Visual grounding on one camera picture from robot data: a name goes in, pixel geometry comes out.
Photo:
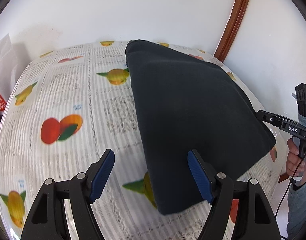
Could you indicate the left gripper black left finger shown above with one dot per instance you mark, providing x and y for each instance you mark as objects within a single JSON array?
[{"x": 47, "y": 217}]

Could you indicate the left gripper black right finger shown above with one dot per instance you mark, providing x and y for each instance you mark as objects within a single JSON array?
[{"x": 243, "y": 203}]

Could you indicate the black sweatshirt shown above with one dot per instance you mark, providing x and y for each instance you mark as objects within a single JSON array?
[{"x": 182, "y": 104}]

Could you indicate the grey sleeve right forearm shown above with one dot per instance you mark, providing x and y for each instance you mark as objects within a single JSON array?
[{"x": 296, "y": 227}]

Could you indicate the right hand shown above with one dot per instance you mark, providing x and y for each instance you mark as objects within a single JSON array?
[{"x": 294, "y": 165}]

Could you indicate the fruit print bed cover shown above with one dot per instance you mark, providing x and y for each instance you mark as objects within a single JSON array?
[{"x": 67, "y": 108}]

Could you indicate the white plastic bag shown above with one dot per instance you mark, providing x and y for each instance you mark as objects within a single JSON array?
[{"x": 10, "y": 69}]

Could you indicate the brown wooden door frame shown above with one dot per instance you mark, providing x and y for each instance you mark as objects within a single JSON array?
[{"x": 231, "y": 29}]

